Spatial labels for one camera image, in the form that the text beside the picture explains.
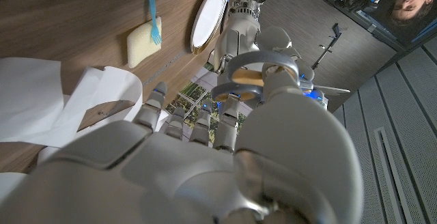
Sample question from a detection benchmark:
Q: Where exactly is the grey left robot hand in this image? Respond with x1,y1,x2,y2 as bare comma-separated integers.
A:
213,14,329,111

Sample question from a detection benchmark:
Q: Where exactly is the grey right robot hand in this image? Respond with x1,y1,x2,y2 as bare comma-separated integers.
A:
0,70,363,224

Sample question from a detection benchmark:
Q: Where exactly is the white receipt paper strip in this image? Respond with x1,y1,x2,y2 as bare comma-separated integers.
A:
0,57,171,201

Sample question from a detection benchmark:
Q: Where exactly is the gold rimmed paper plate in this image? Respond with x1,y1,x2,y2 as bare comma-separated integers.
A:
190,0,229,55

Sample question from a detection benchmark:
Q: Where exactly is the blue plastic fork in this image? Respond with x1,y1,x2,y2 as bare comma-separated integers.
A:
147,0,163,46

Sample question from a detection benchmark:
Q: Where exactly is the yellow sponge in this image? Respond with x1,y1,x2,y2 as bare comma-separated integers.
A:
126,16,163,69

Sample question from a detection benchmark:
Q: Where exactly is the printed window backdrop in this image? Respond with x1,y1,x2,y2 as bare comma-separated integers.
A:
165,62,247,145

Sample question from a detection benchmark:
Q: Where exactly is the person with dark hair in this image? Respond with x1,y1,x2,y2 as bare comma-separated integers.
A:
361,0,437,44

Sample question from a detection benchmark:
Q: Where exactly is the ceiling air vent slot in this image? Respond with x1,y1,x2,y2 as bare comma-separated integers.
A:
373,126,416,224

